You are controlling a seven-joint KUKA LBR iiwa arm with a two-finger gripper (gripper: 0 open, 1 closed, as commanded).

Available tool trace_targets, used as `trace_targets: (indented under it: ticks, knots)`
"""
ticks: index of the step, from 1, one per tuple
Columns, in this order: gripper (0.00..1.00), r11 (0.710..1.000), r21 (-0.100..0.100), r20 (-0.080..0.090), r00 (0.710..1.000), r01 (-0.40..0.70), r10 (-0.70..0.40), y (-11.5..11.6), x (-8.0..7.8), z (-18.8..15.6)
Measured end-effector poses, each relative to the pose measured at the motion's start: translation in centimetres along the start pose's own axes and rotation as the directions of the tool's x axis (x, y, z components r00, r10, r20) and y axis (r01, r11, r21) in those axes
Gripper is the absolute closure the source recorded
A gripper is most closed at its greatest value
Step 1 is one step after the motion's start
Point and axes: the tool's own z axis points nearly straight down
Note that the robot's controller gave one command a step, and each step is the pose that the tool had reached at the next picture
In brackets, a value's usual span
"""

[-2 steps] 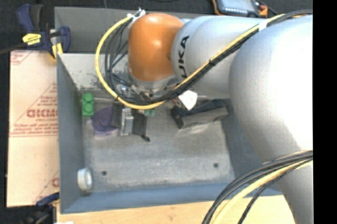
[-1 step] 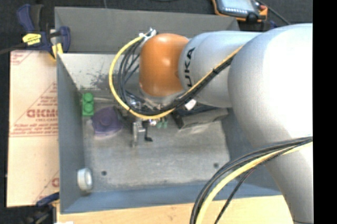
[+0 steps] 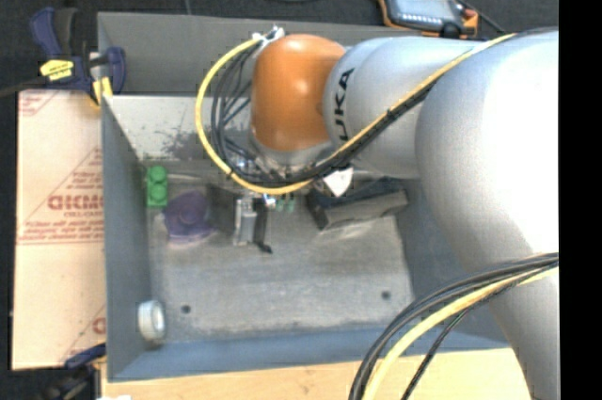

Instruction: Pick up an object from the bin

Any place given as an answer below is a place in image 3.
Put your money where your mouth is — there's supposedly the purple translucent round object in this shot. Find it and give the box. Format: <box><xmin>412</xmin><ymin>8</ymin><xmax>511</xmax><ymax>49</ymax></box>
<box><xmin>162</xmin><ymin>189</ymin><xmax>214</xmax><ymax>242</ymax></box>

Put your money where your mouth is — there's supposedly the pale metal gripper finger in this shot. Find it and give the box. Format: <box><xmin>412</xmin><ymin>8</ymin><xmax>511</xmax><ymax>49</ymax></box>
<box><xmin>232</xmin><ymin>198</ymin><xmax>258</xmax><ymax>247</ymax></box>

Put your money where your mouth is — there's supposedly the brown cardboard board, red print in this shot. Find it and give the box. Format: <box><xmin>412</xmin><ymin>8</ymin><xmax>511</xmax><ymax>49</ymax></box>
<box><xmin>10</xmin><ymin>88</ymin><xmax>108</xmax><ymax>371</ymax></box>

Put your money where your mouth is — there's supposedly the dark metal gripper finger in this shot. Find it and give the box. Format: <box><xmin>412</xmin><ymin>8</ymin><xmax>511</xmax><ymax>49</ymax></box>
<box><xmin>253</xmin><ymin>199</ymin><xmax>274</xmax><ymax>255</ymax></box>

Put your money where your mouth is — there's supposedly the grey metal bin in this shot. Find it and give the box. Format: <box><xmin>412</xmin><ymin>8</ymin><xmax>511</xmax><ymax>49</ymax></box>
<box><xmin>96</xmin><ymin>10</ymin><xmax>521</xmax><ymax>383</ymax></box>

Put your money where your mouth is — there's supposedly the dark green flat block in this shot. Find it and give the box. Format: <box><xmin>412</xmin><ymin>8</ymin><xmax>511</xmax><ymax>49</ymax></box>
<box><xmin>307</xmin><ymin>179</ymin><xmax>409</xmax><ymax>232</ymax></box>

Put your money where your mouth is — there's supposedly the green toy brick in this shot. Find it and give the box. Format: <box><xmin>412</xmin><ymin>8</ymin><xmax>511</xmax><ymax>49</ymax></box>
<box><xmin>145</xmin><ymin>164</ymin><xmax>170</xmax><ymax>209</ymax></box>

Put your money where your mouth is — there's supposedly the white ring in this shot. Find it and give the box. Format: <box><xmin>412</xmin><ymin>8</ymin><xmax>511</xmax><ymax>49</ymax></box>
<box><xmin>136</xmin><ymin>299</ymin><xmax>167</xmax><ymax>341</ymax></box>

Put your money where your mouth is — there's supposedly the dark grey block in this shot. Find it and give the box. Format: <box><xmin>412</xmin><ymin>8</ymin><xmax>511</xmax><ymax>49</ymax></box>
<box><xmin>205</xmin><ymin>183</ymin><xmax>237</xmax><ymax>235</ymax></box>

